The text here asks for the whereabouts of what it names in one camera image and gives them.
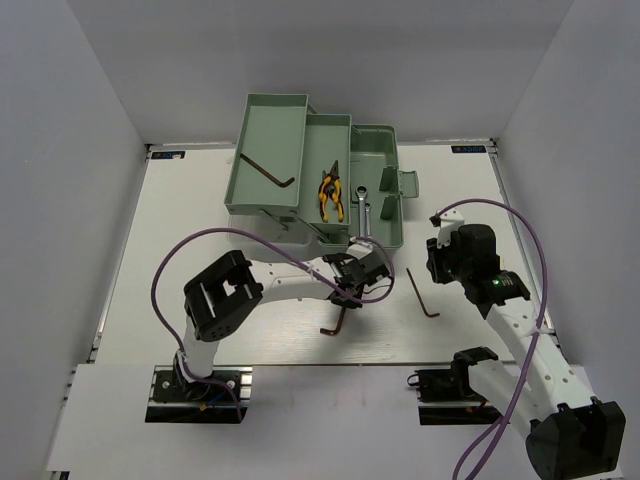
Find small silver combination wrench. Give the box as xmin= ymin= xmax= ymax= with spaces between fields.
xmin=363 ymin=202 xmax=372 ymax=238

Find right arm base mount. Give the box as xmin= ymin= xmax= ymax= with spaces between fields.
xmin=407 ymin=347 xmax=501 ymax=426

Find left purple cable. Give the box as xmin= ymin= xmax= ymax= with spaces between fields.
xmin=151 ymin=227 xmax=396 ymax=420

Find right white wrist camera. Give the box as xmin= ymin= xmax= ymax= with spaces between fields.
xmin=429 ymin=208 xmax=465 ymax=249

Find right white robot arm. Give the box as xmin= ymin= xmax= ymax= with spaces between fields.
xmin=427 ymin=220 xmax=626 ymax=479

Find left blue table label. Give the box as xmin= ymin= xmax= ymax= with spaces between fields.
xmin=151 ymin=151 xmax=186 ymax=160

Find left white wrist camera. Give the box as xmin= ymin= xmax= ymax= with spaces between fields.
xmin=346 ymin=237 xmax=375 ymax=259

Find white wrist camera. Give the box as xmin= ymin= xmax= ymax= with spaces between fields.
xmin=429 ymin=208 xmax=465 ymax=249
xmin=346 ymin=237 xmax=375 ymax=259

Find yellow needle-nose pliers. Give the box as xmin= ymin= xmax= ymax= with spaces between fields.
xmin=327 ymin=160 xmax=345 ymax=222

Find thin brown hex key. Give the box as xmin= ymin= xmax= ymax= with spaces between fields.
xmin=239 ymin=153 xmax=295 ymax=188

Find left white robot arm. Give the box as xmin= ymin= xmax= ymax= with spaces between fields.
xmin=174 ymin=245 xmax=392 ymax=399

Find green plastic toolbox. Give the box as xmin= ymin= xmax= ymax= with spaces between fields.
xmin=224 ymin=93 xmax=419 ymax=251

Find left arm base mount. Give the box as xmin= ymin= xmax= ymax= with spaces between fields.
xmin=145 ymin=361 xmax=253 ymax=425

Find long brown hex key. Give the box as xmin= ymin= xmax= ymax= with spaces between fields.
xmin=319 ymin=307 xmax=347 ymax=336

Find brown hex key right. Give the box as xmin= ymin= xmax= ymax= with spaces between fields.
xmin=405 ymin=267 xmax=440 ymax=318

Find large silver ratchet wrench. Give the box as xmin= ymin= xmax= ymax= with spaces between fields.
xmin=355 ymin=185 xmax=368 ymax=238

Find yellow combination pliers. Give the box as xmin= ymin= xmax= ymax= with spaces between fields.
xmin=318 ymin=171 xmax=334 ymax=223

